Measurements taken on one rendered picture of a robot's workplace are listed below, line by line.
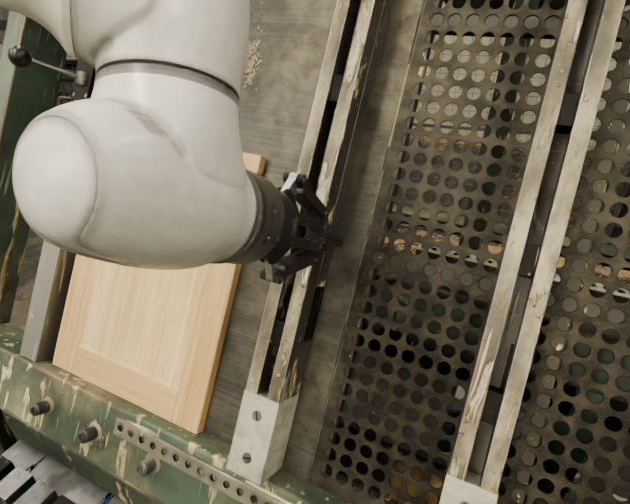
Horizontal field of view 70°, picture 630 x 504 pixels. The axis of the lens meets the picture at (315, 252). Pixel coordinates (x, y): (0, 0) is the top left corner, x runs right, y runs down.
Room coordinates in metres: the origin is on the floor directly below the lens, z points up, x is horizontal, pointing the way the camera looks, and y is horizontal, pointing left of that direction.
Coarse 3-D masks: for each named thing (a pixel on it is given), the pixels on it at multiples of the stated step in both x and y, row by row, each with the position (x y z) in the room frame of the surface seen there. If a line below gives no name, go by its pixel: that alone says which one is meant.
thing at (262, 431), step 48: (384, 0) 0.76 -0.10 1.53; (336, 48) 0.71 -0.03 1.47; (336, 96) 0.68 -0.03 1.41; (336, 144) 0.63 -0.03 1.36; (336, 192) 0.62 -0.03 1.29; (288, 288) 0.56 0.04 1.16; (288, 336) 0.50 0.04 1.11; (288, 384) 0.48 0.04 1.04; (240, 432) 0.45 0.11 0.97; (288, 432) 0.47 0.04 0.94
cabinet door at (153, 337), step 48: (96, 288) 0.73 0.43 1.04; (144, 288) 0.69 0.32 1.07; (192, 288) 0.65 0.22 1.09; (96, 336) 0.68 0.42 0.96; (144, 336) 0.64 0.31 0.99; (192, 336) 0.60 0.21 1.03; (96, 384) 0.62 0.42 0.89; (144, 384) 0.59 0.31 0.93; (192, 384) 0.56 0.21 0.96; (192, 432) 0.51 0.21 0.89
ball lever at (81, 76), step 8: (16, 48) 0.88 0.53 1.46; (24, 48) 0.89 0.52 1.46; (8, 56) 0.88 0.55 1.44; (16, 56) 0.87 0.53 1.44; (24, 56) 0.88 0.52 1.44; (16, 64) 0.87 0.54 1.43; (24, 64) 0.88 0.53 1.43; (40, 64) 0.90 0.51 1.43; (48, 64) 0.91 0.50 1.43; (56, 72) 0.91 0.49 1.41; (64, 72) 0.92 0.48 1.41; (80, 72) 0.93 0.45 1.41; (80, 80) 0.92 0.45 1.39
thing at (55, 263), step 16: (48, 256) 0.78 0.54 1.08; (64, 256) 0.78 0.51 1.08; (48, 272) 0.76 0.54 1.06; (64, 272) 0.77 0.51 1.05; (48, 288) 0.74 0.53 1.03; (64, 288) 0.76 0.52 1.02; (32, 304) 0.74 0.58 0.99; (48, 304) 0.73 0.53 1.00; (64, 304) 0.75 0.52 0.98; (32, 320) 0.72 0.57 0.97; (48, 320) 0.72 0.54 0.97; (32, 336) 0.70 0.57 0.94; (48, 336) 0.71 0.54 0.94; (32, 352) 0.68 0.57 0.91; (48, 352) 0.70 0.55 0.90
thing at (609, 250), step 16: (496, 224) 1.52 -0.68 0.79; (560, 256) 1.41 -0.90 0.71; (608, 256) 1.29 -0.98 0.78; (624, 256) 1.28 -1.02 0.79; (400, 336) 0.97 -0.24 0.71; (448, 352) 0.91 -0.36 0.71; (448, 368) 0.88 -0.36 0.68; (464, 368) 0.88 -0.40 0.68; (0, 416) 0.80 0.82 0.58; (0, 432) 0.79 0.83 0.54; (352, 432) 0.57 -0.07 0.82; (368, 432) 0.56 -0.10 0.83; (448, 432) 0.85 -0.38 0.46; (0, 448) 0.75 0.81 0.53; (352, 448) 0.57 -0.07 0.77; (368, 448) 0.55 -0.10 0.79; (400, 448) 0.53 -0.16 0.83; (448, 448) 0.82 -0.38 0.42; (512, 448) 0.76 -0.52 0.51; (384, 464) 0.54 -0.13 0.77; (544, 464) 0.72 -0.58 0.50
